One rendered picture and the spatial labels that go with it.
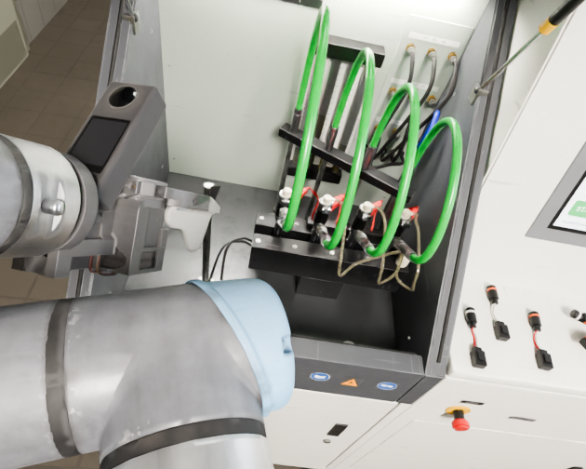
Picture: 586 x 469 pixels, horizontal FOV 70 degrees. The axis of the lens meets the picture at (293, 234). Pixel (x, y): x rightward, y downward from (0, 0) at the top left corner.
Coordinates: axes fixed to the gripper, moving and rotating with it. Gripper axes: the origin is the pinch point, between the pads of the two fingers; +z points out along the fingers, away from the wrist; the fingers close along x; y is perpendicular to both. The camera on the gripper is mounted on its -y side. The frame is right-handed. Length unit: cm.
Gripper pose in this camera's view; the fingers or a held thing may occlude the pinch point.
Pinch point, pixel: (183, 197)
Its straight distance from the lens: 49.6
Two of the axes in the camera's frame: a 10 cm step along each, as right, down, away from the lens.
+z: 2.1, 0.0, 9.8
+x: 9.6, 1.7, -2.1
